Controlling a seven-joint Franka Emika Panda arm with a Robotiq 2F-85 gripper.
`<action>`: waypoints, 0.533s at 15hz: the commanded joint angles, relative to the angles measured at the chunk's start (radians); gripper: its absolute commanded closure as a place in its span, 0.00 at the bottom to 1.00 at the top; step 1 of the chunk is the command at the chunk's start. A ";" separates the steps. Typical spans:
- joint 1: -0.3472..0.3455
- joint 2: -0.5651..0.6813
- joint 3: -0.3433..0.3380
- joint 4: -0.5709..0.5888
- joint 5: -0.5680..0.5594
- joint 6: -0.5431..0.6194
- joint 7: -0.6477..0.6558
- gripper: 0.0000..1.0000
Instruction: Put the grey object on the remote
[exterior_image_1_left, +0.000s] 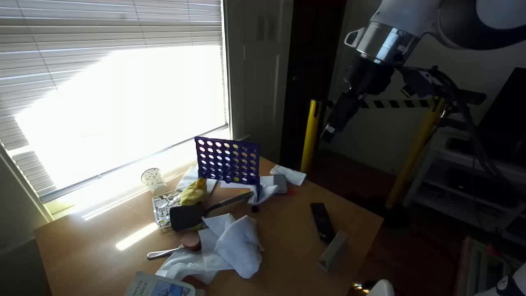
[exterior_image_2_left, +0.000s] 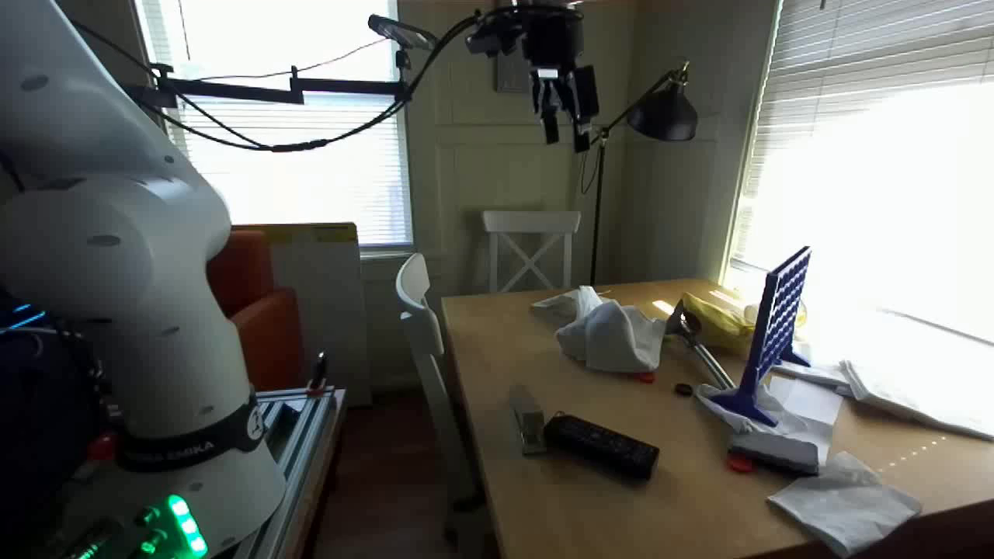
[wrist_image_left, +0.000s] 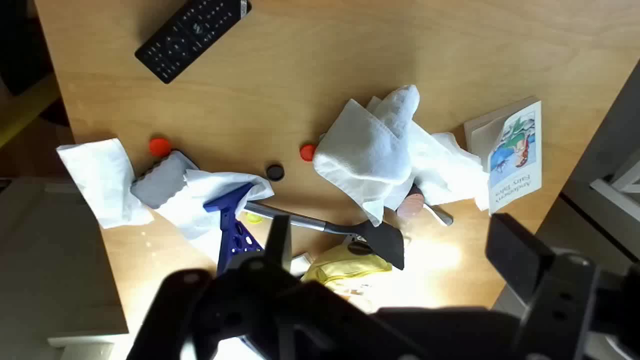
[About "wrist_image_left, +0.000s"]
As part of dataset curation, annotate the grey scalloped object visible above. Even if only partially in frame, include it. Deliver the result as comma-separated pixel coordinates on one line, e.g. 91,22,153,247
133,150,197,209

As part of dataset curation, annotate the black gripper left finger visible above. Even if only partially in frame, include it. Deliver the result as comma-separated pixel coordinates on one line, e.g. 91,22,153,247
127,269,216,360

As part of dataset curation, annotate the large crumpled white cloth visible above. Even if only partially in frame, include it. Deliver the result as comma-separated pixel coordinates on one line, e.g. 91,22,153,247
312,84,488,227

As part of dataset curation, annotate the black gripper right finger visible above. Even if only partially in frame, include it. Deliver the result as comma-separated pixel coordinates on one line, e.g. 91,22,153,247
486,215,554,302

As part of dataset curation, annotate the white cloth under blue tool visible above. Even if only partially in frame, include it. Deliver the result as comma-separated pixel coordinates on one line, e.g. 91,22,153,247
158,170,275,263

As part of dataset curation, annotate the white cloth near table edge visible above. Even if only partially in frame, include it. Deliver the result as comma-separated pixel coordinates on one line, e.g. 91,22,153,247
56,139,154,230

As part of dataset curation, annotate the black spatula with metal handle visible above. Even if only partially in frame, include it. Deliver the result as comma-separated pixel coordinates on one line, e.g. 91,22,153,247
246,201,404,270

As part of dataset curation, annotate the black bottle cap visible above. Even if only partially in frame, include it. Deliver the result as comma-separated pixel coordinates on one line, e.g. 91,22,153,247
267,165,285,183

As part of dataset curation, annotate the illustrated paperback book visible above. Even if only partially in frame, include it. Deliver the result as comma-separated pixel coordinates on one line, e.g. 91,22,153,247
464,98,542,212

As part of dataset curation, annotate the orange bottle cap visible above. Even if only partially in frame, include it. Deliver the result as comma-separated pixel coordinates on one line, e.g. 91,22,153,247
148,137,172,159
299,142,317,162

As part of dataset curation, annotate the blue plastic tool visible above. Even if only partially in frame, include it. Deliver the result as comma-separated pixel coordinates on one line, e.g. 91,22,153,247
204,184,262,272

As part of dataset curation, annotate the black tv remote control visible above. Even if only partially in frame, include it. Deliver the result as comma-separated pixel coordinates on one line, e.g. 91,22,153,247
134,0,252,84

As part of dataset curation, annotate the yellow crumpled cloth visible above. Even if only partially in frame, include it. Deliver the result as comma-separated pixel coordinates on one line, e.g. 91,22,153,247
303,245,392,287

